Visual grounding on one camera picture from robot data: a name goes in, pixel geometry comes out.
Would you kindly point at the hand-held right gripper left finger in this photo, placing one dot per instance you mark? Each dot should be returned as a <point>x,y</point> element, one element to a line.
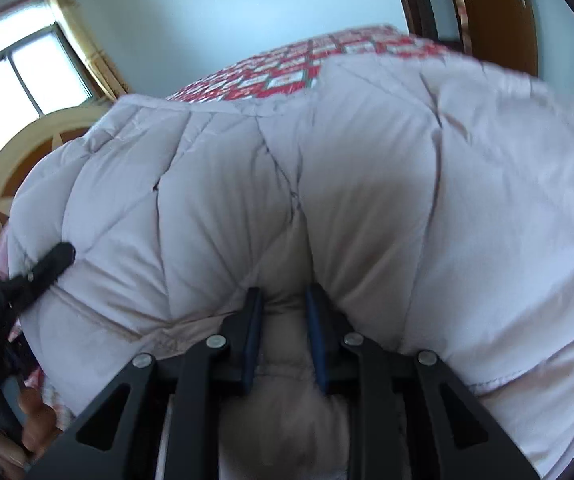
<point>252,340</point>

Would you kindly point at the dark wooden door frame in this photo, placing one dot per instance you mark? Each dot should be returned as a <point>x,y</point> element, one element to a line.
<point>417,0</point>

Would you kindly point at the window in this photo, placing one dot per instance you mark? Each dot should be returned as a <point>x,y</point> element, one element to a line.
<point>42,90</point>

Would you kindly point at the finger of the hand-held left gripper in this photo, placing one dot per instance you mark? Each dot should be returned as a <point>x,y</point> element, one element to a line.
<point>52,260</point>

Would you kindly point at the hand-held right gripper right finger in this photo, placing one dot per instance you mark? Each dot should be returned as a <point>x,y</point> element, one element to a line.
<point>317,340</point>

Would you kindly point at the brown wooden door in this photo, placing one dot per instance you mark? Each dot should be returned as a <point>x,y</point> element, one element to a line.
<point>492,10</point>

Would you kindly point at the red patterned bed sheet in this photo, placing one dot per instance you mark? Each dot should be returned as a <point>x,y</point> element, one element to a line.
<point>277,70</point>

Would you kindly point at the cream and brown headboard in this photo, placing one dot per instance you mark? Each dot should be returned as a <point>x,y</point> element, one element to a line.
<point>22,160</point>

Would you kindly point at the light grey quilted puffer jacket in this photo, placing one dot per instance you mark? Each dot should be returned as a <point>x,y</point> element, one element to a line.
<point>367,210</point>

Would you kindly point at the person's left hand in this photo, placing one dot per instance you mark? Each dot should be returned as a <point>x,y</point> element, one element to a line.
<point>37,420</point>

